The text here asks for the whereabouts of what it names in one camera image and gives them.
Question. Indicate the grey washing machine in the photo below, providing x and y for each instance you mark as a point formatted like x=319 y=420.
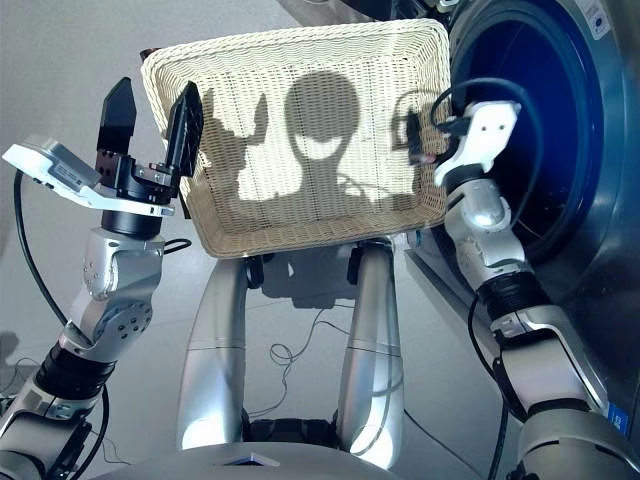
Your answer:
x=615 y=150

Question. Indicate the white blue machine label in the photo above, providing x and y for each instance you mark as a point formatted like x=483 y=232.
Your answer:
x=598 y=20

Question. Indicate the silver robot torso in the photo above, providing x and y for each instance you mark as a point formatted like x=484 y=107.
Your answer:
x=175 y=465

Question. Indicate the pale woven basket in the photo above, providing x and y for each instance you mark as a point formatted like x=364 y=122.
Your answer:
x=300 y=225

